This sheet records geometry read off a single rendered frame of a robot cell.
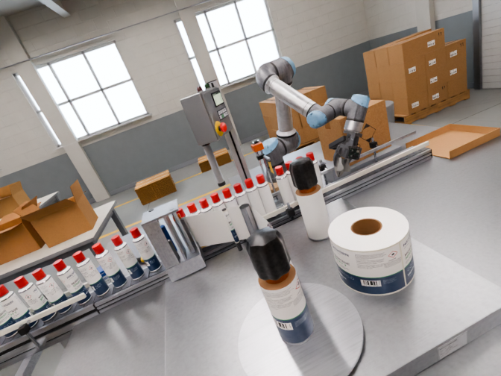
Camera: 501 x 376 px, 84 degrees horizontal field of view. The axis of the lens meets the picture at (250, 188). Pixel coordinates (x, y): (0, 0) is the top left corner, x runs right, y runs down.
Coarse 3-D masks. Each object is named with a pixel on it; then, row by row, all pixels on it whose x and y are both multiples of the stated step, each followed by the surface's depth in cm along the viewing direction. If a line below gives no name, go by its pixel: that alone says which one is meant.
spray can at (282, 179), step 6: (276, 168) 120; (282, 168) 120; (282, 174) 120; (282, 180) 120; (288, 180) 122; (282, 186) 122; (288, 186) 122; (282, 192) 124; (288, 192) 123; (288, 198) 124
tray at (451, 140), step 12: (432, 132) 155; (444, 132) 157; (456, 132) 152; (468, 132) 148; (480, 132) 142; (492, 132) 133; (408, 144) 153; (432, 144) 149; (444, 144) 144; (456, 144) 140; (468, 144) 131; (480, 144) 133; (444, 156) 134
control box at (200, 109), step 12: (192, 96) 104; (204, 96) 105; (192, 108) 107; (204, 108) 105; (216, 108) 112; (192, 120) 109; (204, 120) 107; (216, 120) 110; (228, 120) 120; (204, 132) 110; (216, 132) 109; (204, 144) 112
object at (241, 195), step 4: (236, 184) 118; (240, 184) 118; (236, 188) 117; (240, 188) 118; (236, 192) 118; (240, 192) 118; (244, 192) 118; (236, 196) 118; (240, 196) 118; (244, 196) 118; (236, 200) 120; (240, 200) 118; (244, 200) 119; (248, 200) 121; (240, 204) 119
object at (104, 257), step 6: (96, 246) 108; (102, 246) 110; (96, 252) 109; (102, 252) 110; (108, 252) 111; (96, 258) 109; (102, 258) 109; (108, 258) 110; (102, 264) 110; (108, 264) 110; (114, 264) 112; (108, 270) 111; (114, 270) 112; (120, 270) 115; (108, 276) 112; (114, 276) 112; (120, 276) 114; (114, 282) 113; (120, 282) 114; (126, 282) 116
